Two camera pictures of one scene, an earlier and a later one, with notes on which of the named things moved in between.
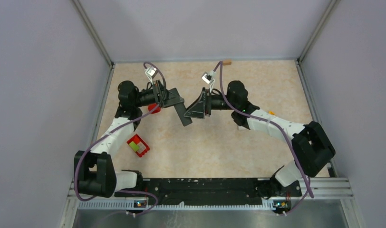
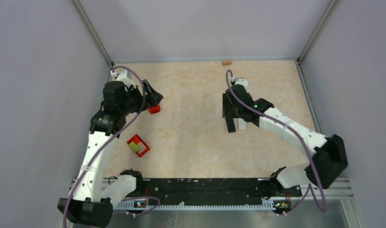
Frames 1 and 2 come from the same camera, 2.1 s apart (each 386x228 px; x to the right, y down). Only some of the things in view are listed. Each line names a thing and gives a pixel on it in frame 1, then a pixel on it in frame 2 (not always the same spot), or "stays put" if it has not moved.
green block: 134,147 stays put
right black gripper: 197,109 to 227,111
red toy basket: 143,147 stays put
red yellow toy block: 151,106 stays put
